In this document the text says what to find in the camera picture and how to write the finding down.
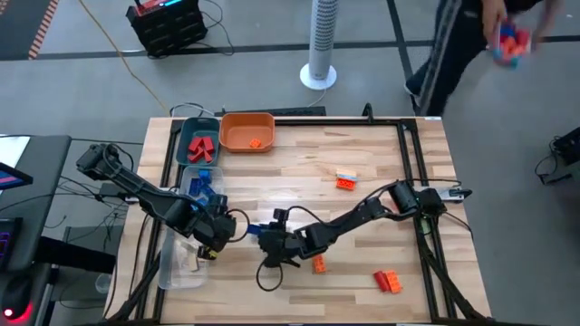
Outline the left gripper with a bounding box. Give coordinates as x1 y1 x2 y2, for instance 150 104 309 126
193 194 238 261

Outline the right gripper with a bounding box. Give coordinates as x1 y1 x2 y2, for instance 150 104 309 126
256 221 303 269

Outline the bundle of colourful blocks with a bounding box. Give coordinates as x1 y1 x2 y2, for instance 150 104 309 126
488 20 534 70

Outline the clear plastic storage bin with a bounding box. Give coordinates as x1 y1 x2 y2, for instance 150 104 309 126
157 225 211 291
178 165 226 226

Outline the dark teal plastic bin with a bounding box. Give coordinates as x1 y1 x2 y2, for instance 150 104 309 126
175 116 222 168

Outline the orange plastic bin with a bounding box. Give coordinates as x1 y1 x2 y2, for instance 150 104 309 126
218 111 276 154

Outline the clear plastic cup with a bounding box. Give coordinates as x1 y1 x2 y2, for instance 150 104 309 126
93 273 113 295

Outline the black desk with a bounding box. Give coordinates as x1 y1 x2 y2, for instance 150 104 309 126
0 134 73 273

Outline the black computer mouse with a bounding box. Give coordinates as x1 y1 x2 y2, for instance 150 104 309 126
0 271 35 323

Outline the black keyboard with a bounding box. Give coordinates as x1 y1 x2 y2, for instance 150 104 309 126
0 216 24 273

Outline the white tower fan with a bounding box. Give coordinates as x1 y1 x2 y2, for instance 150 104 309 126
298 0 340 91

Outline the tablet screen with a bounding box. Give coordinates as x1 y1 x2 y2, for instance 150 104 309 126
0 161 34 191

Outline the black equipment case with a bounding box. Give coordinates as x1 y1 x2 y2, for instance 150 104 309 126
125 0 209 59

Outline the person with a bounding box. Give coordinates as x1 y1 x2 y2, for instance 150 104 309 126
404 0 566 117

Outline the dark orange-striped floor mat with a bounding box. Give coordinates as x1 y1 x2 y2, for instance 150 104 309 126
0 0 61 61

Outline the black floor equipment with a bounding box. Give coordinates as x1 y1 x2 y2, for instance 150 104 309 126
534 125 580 187

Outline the person's hand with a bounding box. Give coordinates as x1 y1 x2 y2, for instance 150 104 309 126
530 0 565 49
480 0 509 41

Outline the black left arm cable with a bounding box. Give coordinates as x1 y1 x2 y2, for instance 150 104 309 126
225 206 251 244

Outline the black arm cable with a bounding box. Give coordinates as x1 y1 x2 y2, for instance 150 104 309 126
255 204 377 293
225 206 251 244

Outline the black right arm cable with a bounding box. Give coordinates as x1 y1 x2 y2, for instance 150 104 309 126
255 204 377 293

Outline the black aluminium table frame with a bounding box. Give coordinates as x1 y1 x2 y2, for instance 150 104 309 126
106 115 499 326

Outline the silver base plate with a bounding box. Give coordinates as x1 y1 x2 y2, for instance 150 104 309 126
440 187 474 203

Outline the yellow cable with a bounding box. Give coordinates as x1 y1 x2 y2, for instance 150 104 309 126
77 0 169 113

